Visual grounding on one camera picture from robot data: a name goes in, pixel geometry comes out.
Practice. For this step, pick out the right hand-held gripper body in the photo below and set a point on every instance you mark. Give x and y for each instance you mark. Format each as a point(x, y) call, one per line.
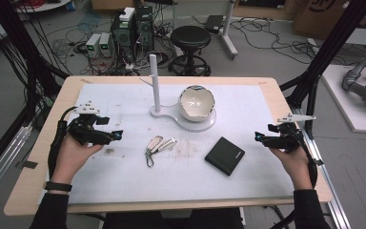
point(284, 140)

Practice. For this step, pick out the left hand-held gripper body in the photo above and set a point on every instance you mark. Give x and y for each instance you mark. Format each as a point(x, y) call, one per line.
point(87, 132)

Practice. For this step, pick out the person's left hand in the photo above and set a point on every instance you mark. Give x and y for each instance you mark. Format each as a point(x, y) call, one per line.
point(71, 156)

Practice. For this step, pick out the person's right hand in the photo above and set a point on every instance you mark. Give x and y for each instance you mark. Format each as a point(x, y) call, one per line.
point(297, 168)

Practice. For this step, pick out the black flat rectangular case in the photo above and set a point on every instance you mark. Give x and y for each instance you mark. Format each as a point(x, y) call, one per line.
point(225, 156)

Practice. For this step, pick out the black wristwatch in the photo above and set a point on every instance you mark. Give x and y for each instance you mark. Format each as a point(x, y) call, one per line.
point(57, 186)

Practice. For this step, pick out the black tape piece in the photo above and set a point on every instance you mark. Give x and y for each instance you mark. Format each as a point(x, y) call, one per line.
point(29, 164)

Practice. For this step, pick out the white stand with pole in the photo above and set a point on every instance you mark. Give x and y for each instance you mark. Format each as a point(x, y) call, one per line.
point(190, 125)

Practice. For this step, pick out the white floor platform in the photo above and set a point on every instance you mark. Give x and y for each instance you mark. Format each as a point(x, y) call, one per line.
point(340, 95)

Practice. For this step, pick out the white eggshell-shaped bowl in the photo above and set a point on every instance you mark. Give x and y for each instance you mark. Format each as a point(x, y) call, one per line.
point(195, 103)

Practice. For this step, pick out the white table mat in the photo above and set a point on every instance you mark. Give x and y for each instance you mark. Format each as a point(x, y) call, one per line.
point(178, 181)

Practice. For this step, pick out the white power supply unit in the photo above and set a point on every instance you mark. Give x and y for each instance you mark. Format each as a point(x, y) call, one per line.
point(105, 43)
point(92, 44)

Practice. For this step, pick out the black computer tower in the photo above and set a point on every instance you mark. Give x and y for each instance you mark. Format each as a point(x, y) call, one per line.
point(124, 38)
point(144, 28)

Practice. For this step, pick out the white power strip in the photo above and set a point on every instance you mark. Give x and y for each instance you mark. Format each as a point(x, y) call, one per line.
point(313, 42)

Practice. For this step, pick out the white desk leg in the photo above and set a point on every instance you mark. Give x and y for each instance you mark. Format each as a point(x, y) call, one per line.
point(228, 31)

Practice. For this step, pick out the black round stool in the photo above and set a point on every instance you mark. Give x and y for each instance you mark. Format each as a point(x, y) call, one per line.
point(190, 38)

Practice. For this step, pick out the white device on tower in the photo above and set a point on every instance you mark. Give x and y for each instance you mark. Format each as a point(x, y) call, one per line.
point(127, 14)

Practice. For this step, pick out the black box on floor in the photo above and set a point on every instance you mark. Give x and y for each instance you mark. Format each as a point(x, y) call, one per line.
point(214, 24)

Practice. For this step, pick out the large cardboard box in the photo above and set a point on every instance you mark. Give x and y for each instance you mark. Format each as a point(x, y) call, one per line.
point(324, 16)

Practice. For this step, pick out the aluminium rail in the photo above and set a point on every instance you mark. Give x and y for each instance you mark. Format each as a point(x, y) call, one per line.
point(3, 159)
point(333, 197)

